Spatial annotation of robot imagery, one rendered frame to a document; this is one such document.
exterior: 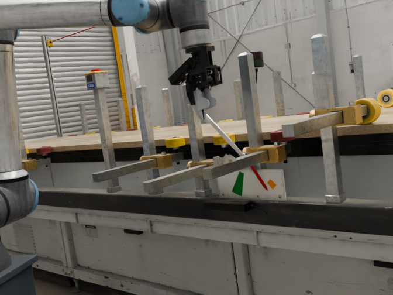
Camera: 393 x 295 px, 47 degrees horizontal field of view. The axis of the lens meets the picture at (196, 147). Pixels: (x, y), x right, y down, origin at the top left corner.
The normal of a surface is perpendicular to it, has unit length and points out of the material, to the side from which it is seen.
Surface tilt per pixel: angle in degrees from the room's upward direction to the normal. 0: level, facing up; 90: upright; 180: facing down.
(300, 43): 90
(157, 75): 90
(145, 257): 90
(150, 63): 90
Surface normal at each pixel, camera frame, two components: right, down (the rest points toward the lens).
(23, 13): -0.27, 0.25
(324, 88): -0.64, 0.16
